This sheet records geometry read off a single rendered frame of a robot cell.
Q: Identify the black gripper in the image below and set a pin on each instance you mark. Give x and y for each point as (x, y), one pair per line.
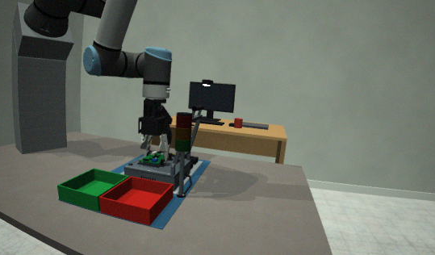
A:
(154, 123)

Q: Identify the red open-top bin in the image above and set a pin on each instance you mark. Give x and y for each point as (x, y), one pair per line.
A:
(137, 191)

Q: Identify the green circuit board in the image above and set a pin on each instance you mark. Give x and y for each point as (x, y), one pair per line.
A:
(154, 158)

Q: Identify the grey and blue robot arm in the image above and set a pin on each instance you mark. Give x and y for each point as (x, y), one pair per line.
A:
(105, 58)

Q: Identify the green bin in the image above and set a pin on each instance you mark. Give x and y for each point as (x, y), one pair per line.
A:
(94, 183)

